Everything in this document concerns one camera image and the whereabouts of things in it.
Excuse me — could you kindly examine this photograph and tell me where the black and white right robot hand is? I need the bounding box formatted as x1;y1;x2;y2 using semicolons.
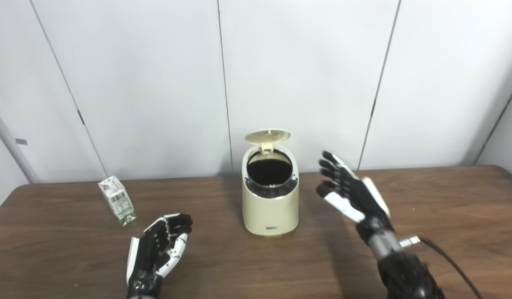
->
316;150;396;245

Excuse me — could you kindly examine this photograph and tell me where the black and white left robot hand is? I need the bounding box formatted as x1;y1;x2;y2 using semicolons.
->
126;213;193;299

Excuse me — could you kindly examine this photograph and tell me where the round cream bin lid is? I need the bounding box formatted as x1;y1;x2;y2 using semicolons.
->
244;130;291;155

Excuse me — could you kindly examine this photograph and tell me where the small white green milk carton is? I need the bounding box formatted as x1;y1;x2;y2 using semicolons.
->
98;175;137;227

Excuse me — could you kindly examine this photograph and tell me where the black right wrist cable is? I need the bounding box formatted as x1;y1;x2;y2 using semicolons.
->
399;236;483;299

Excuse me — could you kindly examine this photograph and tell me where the cream-colored bin body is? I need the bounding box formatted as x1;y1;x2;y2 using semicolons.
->
242;143;300;238

